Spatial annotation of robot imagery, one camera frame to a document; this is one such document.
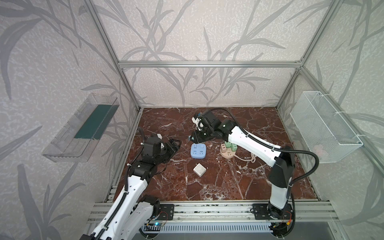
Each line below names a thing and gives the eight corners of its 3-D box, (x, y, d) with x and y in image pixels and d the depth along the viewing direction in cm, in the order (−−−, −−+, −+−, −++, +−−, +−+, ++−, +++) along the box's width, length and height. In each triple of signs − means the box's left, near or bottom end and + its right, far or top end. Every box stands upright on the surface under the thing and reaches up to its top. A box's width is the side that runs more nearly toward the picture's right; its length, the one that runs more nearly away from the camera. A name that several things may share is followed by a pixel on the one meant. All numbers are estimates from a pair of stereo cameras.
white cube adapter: (193, 170, 90) (193, 168, 87) (199, 164, 92) (199, 162, 90) (200, 177, 87) (200, 175, 85) (206, 171, 90) (206, 169, 87)
